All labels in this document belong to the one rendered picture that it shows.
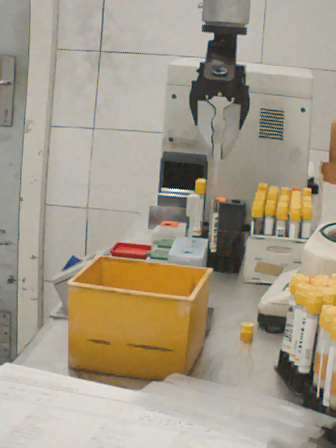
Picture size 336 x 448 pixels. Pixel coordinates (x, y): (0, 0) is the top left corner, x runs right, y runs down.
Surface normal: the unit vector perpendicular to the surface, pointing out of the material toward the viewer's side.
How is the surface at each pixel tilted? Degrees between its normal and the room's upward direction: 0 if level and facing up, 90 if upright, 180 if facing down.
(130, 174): 90
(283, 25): 90
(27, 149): 90
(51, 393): 1
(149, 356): 90
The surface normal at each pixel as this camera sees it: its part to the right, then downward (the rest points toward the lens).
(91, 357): -0.19, 0.18
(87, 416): 0.07, -0.97
